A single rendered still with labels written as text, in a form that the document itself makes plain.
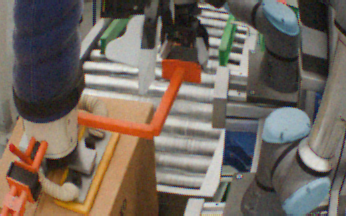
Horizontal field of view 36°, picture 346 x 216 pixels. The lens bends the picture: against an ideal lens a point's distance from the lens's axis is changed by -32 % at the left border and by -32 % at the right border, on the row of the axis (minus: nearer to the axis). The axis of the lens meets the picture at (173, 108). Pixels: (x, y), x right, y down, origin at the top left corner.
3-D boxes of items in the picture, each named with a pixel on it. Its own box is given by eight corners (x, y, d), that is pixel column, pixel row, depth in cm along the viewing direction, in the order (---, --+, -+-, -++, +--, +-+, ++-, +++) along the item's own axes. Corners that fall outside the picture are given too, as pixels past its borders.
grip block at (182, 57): (171, 59, 174) (171, 42, 171) (208, 64, 173) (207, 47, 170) (161, 78, 168) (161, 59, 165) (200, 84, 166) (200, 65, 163)
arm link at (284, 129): (293, 145, 134) (300, 93, 126) (309, 180, 123) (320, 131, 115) (248, 162, 131) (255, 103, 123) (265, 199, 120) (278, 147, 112)
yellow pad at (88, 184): (85, 127, 171) (83, 111, 168) (121, 135, 169) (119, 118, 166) (55, 204, 144) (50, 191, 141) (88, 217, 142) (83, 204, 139)
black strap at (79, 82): (31, 62, 156) (31, 50, 154) (99, 65, 151) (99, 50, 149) (3, 110, 139) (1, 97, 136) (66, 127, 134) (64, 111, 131)
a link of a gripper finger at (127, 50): (102, 92, 82) (115, 18, 82) (153, 95, 81) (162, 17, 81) (97, 91, 79) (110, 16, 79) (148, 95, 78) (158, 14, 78)
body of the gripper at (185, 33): (160, 46, 159) (160, 6, 152) (170, 29, 166) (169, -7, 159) (195, 51, 158) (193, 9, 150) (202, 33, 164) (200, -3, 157)
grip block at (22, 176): (17, 174, 137) (12, 157, 134) (43, 186, 135) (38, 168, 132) (10, 192, 131) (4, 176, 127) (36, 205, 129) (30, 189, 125)
